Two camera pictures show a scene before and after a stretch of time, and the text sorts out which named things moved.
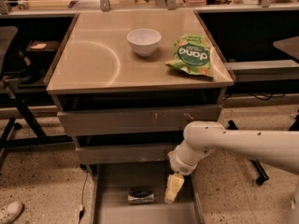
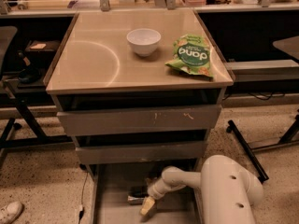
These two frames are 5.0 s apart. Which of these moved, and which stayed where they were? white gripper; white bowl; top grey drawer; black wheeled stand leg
Moved: white gripper
Stayed: black wheeled stand leg; white bowl; top grey drawer
